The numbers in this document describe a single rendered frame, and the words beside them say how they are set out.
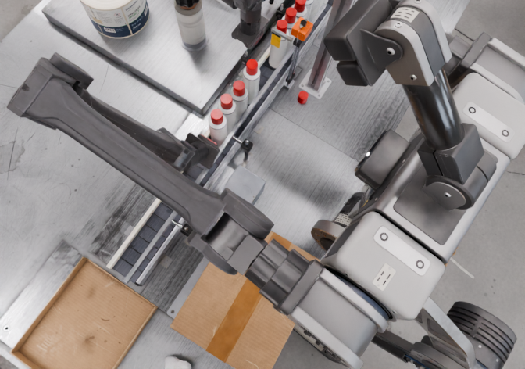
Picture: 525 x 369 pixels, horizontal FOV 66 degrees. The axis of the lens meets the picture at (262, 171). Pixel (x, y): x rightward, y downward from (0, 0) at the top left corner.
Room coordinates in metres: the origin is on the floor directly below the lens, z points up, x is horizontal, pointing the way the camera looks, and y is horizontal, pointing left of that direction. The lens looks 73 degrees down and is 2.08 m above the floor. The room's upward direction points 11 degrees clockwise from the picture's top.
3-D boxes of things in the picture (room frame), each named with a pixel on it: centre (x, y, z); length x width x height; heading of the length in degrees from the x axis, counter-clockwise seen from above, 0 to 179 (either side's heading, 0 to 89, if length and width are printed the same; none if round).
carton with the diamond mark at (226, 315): (0.01, -0.03, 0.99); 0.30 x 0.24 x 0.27; 160
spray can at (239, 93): (0.55, 0.11, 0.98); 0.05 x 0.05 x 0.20
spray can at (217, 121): (0.45, 0.15, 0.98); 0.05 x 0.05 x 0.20
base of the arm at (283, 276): (0.04, -0.06, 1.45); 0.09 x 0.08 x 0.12; 152
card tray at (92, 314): (-0.16, 0.40, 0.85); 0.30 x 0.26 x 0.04; 158
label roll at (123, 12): (0.84, 0.59, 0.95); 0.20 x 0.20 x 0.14
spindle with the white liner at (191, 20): (0.80, 0.32, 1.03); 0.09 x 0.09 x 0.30
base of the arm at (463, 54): (0.49, -0.29, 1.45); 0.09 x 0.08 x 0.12; 152
